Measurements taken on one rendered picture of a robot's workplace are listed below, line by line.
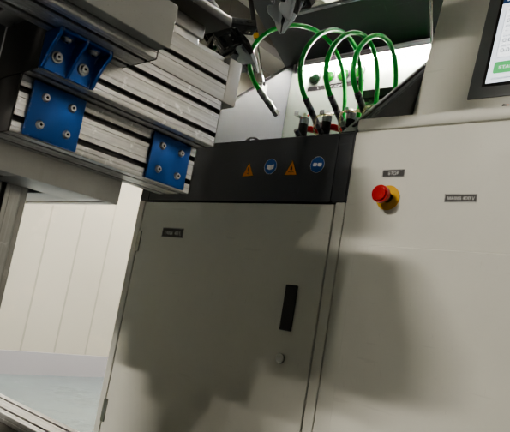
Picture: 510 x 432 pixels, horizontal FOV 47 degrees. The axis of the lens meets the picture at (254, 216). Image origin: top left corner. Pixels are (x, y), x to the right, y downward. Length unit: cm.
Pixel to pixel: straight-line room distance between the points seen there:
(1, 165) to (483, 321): 85
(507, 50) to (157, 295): 107
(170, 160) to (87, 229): 249
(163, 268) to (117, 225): 206
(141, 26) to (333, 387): 77
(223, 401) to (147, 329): 33
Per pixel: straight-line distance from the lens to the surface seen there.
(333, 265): 126
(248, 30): 183
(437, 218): 118
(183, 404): 151
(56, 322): 351
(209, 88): 111
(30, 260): 339
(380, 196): 120
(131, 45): 90
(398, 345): 117
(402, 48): 200
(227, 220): 148
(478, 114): 121
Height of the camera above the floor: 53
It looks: 9 degrees up
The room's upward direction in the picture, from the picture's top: 10 degrees clockwise
